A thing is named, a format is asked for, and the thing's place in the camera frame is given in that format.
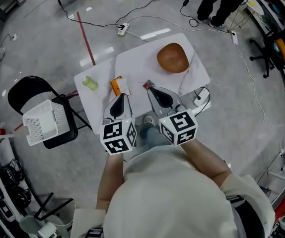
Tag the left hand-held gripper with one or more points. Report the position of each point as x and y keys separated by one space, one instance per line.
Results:
x=117 y=135

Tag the black office chair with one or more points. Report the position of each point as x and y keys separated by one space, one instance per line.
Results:
x=274 y=51

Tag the person's right forearm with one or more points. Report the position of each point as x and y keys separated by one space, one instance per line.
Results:
x=207 y=160

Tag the white power strip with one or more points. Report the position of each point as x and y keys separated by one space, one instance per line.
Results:
x=235 y=37
x=122 y=29

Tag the small white appliance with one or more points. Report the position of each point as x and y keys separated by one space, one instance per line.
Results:
x=47 y=229

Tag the white marble table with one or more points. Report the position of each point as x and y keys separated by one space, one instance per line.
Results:
x=137 y=66

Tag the person's cream shirt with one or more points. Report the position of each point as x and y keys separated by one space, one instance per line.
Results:
x=167 y=197

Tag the person's blue jeans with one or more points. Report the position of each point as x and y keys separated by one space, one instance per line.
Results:
x=152 y=137

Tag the overturned black-legged stool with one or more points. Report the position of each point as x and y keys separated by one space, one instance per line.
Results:
x=50 y=204

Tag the orange tissue packet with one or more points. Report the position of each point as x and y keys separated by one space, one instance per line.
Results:
x=121 y=85

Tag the person's grey shoe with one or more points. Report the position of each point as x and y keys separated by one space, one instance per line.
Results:
x=148 y=120

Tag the small red packet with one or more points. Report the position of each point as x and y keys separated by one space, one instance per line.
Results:
x=148 y=84

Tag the white adapter box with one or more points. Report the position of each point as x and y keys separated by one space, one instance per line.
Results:
x=201 y=97

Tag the pile of black headsets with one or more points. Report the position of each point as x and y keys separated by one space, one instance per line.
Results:
x=13 y=187

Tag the person's left forearm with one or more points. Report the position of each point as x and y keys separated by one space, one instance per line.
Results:
x=110 y=182

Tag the brown wooden bowl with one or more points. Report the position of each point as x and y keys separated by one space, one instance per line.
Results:
x=172 y=58

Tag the black folding chair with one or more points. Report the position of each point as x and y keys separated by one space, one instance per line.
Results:
x=30 y=85

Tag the green drink bottle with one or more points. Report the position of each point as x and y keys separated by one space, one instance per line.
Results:
x=90 y=83

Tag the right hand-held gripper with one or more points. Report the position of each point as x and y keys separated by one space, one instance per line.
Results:
x=179 y=126

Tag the white perforated basket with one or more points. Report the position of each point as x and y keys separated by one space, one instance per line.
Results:
x=43 y=123

